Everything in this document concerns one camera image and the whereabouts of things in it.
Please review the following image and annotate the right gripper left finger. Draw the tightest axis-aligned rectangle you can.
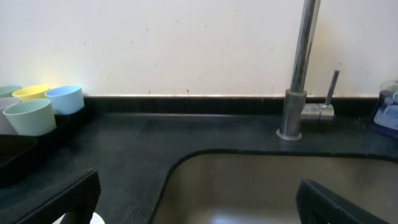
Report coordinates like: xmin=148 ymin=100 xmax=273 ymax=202
xmin=0 ymin=169 xmax=102 ymax=224

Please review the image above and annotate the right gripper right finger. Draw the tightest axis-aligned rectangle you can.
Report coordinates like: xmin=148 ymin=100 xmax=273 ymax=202
xmin=295 ymin=179 xmax=393 ymax=224

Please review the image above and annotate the black tray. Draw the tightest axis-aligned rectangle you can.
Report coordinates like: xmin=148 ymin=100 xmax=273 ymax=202
xmin=0 ymin=102 xmax=95 ymax=147
xmin=0 ymin=134 xmax=50 ymax=189

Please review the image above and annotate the steel sink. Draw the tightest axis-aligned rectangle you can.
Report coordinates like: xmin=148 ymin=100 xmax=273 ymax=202
xmin=148 ymin=149 xmax=398 ymax=224

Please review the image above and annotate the green cup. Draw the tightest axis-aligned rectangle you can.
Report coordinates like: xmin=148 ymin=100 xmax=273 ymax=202
xmin=2 ymin=98 xmax=58 ymax=137
xmin=0 ymin=85 xmax=23 ymax=99

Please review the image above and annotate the grey cup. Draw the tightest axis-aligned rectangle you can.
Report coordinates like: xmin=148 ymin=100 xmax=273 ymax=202
xmin=0 ymin=96 xmax=22 ymax=136

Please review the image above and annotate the blue cup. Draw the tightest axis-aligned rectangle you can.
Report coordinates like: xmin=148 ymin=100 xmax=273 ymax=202
xmin=44 ymin=85 xmax=86 ymax=116

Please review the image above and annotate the steel tap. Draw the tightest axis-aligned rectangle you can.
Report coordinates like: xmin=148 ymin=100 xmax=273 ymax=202
xmin=275 ymin=0 xmax=341 ymax=141

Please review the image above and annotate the yellow cup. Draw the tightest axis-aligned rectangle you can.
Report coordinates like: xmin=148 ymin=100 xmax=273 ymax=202
xmin=11 ymin=84 xmax=52 ymax=103

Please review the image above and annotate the blue soap bottle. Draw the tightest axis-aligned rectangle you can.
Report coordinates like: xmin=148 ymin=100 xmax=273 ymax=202
xmin=369 ymin=80 xmax=398 ymax=139

